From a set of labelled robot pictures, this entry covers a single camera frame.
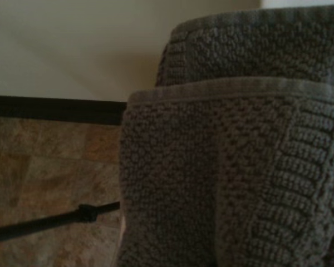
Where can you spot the dark vanity cabinet edge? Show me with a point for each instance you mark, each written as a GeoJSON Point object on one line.
{"type": "Point", "coordinates": [55, 109]}

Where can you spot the black tripod leg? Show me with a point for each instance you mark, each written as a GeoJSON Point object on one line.
{"type": "Point", "coordinates": [50, 219]}

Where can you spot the grey terry cloth towel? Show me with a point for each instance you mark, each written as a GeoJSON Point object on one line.
{"type": "Point", "coordinates": [228, 155]}

